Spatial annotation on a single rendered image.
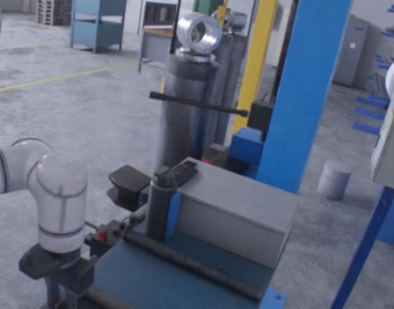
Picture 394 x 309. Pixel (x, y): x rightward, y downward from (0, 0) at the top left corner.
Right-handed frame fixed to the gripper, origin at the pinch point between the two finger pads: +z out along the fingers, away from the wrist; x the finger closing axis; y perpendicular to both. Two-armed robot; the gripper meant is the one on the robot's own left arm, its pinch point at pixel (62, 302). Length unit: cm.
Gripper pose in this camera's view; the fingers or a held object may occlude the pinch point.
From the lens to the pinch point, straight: 87.0
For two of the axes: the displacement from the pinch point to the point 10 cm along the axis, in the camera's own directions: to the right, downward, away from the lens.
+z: -1.6, 9.1, 3.8
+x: -8.9, -3.0, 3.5
